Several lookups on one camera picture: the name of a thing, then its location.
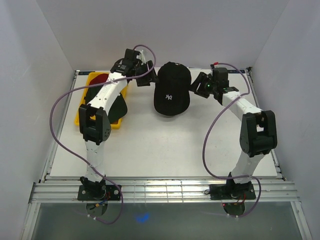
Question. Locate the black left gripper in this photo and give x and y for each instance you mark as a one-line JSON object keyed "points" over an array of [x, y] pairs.
{"points": [[151, 77]]}

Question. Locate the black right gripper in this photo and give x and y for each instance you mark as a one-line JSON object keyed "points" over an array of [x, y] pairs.
{"points": [[200, 79]]}

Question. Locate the black NY baseball cap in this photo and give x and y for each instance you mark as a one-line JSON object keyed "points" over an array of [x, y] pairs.
{"points": [[171, 93]]}

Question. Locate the dark green NY cap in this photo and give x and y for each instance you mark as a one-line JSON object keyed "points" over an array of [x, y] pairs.
{"points": [[119, 107]]}

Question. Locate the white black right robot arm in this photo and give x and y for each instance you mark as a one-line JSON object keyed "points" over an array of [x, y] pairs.
{"points": [[258, 132]]}

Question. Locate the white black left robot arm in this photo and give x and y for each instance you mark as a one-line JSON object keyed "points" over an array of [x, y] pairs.
{"points": [[95, 138]]}

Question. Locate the red baseball cap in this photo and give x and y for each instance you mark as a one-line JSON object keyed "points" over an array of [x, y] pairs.
{"points": [[99, 78]]}

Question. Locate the yellow plastic bin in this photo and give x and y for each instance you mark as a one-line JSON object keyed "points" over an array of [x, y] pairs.
{"points": [[95, 113]]}

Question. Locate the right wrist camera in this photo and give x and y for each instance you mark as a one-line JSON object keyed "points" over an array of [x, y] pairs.
{"points": [[213, 65]]}

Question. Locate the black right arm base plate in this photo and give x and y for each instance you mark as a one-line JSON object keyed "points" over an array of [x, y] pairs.
{"points": [[222, 192]]}

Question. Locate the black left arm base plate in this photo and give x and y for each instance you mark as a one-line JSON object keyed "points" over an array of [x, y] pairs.
{"points": [[107, 192]]}

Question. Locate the aluminium table frame rail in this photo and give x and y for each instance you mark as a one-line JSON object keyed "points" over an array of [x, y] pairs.
{"points": [[189, 190]]}

